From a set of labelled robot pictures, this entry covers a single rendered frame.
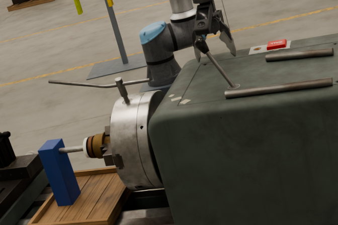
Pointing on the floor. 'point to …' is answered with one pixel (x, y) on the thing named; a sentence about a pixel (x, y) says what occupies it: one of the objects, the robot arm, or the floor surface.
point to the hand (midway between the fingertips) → (216, 58)
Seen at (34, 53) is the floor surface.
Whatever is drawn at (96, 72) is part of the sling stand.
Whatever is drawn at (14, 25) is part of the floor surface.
